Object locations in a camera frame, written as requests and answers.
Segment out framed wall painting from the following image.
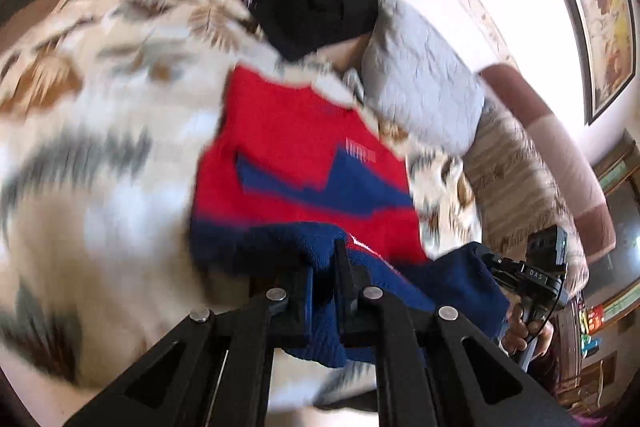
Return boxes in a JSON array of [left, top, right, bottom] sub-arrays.
[[529, 0, 640, 126]]

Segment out pale pink pillow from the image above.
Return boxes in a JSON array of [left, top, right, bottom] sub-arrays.
[[320, 34, 372, 75]]

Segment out red and blue knit sweater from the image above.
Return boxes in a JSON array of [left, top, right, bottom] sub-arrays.
[[190, 64, 511, 369]]

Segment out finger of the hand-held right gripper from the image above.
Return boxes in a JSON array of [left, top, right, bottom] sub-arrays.
[[474, 243, 503, 282]]

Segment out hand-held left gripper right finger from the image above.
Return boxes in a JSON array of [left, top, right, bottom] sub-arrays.
[[333, 237, 581, 427]]

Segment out person's right hand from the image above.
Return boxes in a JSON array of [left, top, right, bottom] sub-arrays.
[[501, 306, 556, 360]]

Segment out wooden cabinet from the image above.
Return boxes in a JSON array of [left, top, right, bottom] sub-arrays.
[[552, 129, 640, 413]]

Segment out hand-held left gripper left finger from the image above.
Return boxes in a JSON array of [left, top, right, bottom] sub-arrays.
[[65, 266, 315, 427]]

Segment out grey quilted pillow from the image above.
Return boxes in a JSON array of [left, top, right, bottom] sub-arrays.
[[360, 0, 487, 156]]

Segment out red packet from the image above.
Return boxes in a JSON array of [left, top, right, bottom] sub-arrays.
[[586, 306, 607, 334]]

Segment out beige patterned bed sheet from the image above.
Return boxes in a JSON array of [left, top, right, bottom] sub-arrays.
[[462, 99, 590, 295]]

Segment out leaf print blanket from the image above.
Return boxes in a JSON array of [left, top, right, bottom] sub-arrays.
[[0, 0, 483, 414]]

